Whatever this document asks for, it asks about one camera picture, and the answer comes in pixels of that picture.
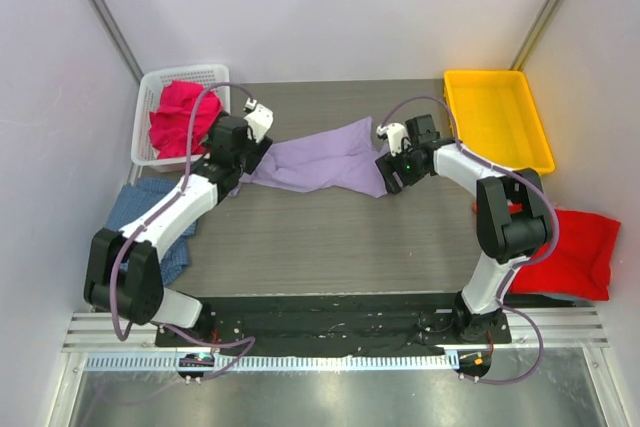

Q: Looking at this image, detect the purple t shirt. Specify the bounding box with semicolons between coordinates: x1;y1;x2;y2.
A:
240;117;388;198

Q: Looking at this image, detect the blue checkered shirt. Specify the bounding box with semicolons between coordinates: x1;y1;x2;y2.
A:
105;178;197;287

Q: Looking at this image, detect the pink crumpled shirt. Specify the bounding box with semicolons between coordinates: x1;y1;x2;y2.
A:
149;80;223;159

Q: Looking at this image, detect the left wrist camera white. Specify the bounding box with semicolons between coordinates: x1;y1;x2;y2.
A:
244;99;274;144

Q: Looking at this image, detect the white plastic basket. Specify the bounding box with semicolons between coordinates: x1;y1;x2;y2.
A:
130;64;230;173

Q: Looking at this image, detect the yellow plastic tray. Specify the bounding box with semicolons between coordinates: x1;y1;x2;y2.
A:
444;70;556;175

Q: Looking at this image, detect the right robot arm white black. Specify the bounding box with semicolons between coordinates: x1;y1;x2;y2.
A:
376;115;553;343

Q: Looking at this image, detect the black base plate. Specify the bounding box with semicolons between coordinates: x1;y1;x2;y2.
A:
154;291;512;348

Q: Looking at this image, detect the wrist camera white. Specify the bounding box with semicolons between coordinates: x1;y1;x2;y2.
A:
376;122;411;157
244;99;274;144

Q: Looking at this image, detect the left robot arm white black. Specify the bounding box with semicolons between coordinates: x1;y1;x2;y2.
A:
84;105;274;346

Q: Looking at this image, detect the red folded shirt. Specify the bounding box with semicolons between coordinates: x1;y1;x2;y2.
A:
509;209;621;301

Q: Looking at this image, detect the white slotted cable duct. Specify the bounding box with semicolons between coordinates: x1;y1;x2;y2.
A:
84;351;459;373

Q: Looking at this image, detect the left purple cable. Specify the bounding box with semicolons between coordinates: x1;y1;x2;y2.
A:
111;82;258;382

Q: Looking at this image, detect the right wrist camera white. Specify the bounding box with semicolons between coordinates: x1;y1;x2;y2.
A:
376;122;411;157

